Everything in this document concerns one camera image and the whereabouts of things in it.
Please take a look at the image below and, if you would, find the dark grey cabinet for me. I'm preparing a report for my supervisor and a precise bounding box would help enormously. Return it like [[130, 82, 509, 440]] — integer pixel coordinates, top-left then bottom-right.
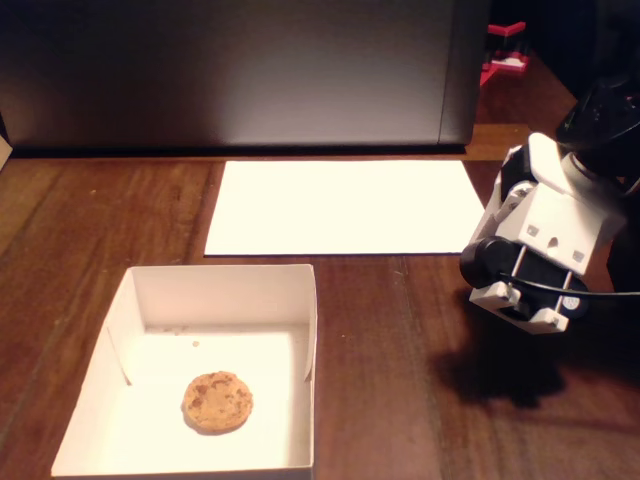
[[0, 0, 491, 157]]

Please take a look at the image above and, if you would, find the white camera clamp bracket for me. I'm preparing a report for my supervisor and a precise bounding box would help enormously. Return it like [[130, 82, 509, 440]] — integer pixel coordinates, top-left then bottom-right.
[[468, 279, 572, 334]]

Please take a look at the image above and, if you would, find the black camera cable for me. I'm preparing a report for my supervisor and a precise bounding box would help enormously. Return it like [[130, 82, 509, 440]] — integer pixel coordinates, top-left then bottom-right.
[[499, 272, 640, 300]]

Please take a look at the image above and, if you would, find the white paper sheet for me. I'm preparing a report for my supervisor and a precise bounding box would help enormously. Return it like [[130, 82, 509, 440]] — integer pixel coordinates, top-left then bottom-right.
[[203, 159, 487, 258]]

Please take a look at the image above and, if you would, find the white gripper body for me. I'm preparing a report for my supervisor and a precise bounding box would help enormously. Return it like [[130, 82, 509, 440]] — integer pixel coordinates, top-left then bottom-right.
[[498, 131, 629, 276]]

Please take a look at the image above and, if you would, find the white cardboard box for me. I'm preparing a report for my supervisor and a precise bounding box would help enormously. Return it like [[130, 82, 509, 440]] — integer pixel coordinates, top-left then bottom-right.
[[51, 263, 319, 480]]

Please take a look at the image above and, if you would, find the red plastic printed part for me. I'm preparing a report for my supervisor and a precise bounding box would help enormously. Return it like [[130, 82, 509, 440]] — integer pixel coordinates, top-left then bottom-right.
[[479, 22, 531, 89]]

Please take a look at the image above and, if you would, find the round mini cookie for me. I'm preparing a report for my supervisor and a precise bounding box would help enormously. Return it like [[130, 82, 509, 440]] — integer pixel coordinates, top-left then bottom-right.
[[181, 370, 255, 436]]

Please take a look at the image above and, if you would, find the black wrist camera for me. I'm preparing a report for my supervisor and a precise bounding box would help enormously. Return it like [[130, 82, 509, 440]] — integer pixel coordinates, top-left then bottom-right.
[[459, 238, 589, 326]]

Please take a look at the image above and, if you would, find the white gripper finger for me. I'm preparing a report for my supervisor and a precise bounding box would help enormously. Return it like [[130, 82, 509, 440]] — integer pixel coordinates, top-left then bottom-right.
[[464, 148, 533, 250]]

